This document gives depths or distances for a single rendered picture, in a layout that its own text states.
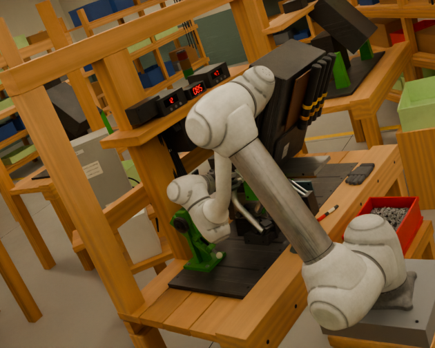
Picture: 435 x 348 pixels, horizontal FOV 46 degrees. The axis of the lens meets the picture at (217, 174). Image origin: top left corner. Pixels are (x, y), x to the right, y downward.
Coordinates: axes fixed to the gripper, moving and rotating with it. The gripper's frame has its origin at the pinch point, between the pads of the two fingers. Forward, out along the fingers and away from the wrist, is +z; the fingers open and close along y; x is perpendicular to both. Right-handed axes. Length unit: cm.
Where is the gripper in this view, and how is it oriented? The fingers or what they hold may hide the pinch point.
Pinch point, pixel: (237, 177)
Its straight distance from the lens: 222.4
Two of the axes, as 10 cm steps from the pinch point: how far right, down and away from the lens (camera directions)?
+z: 6.1, -1.3, 7.8
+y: -6.3, -6.8, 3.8
